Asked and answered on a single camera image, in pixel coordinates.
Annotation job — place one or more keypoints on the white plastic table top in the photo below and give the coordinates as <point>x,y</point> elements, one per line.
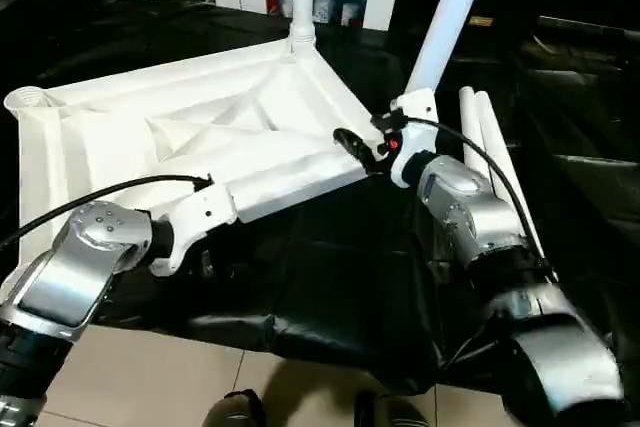
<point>175,122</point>

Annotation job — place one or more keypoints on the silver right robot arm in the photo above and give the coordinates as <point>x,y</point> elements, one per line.
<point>475,212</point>

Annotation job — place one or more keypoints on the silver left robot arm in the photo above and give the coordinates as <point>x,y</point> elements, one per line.
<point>90,257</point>

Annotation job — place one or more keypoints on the black mat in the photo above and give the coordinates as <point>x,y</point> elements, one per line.
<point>325,272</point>

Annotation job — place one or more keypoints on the small tan block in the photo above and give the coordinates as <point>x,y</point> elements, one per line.
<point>482,22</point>

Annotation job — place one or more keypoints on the black left robot foot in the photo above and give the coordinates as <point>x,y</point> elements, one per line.
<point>235,409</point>

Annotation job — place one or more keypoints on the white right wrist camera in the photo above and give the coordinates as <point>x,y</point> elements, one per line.
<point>417,122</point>

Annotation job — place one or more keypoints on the black rail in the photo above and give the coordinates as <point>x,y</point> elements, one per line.
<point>590,27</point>

